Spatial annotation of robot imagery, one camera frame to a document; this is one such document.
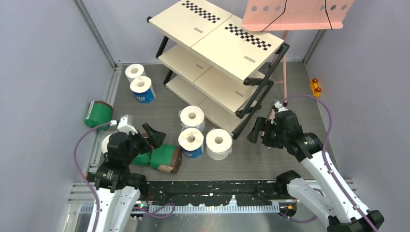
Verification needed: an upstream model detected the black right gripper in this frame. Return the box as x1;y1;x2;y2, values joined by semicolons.
246;116;288;149

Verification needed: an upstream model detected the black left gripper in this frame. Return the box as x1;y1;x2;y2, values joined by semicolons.
124;122;165;163

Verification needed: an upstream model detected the blue paper towel roll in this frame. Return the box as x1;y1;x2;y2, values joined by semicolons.
178;128;204;159
130;76;156;103
101;134;111;154

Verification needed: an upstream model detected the white paper towel roll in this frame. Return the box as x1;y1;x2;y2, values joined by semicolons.
206;129;233;160
179;105;205;132
125;64;146;83

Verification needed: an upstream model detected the glitter microphone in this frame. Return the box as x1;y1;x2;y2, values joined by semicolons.
268;101;288;124

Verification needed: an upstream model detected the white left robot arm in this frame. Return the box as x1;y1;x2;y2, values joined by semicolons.
88;123;166;232

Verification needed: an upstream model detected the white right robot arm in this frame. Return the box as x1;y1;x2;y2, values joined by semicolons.
247;110;384;232

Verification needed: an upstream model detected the cream three-tier shelf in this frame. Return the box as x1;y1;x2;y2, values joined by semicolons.
147;0;289;139

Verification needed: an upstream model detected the green wrapped package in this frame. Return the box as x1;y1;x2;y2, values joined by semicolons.
150;144;182;174
85;101;113;128
132;151;152;167

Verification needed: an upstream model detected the yellow toy with orange balls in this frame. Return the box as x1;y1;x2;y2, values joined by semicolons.
309;78;322;98

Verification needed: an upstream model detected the pink music stand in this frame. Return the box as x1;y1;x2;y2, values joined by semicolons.
241;0;355;107

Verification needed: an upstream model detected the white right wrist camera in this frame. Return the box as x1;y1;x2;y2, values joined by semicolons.
272;101;288;113

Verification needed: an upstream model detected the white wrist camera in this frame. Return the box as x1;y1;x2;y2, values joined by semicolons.
272;101;288;113
117;115;138;134

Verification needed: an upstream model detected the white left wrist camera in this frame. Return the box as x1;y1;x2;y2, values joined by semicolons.
117;115;138;134

